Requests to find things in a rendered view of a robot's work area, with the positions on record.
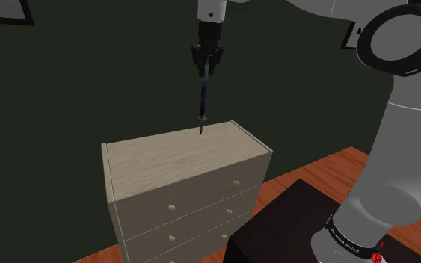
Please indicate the wall picture with dark frame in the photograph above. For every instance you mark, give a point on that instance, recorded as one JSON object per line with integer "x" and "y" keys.
{"x": 4, "y": 11}

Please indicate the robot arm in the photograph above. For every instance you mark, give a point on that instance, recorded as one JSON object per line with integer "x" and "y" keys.
{"x": 392, "y": 153}

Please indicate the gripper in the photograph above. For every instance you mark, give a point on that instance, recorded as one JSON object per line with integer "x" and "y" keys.
{"x": 209, "y": 33}

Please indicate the dark blue pen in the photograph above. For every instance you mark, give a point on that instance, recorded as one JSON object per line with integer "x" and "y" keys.
{"x": 204, "y": 95}

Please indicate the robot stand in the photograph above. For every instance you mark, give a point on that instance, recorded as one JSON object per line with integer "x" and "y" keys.
{"x": 279, "y": 226}

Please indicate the beige wooden chest of drawers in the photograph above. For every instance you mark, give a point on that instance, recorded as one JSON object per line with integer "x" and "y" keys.
{"x": 175, "y": 160}

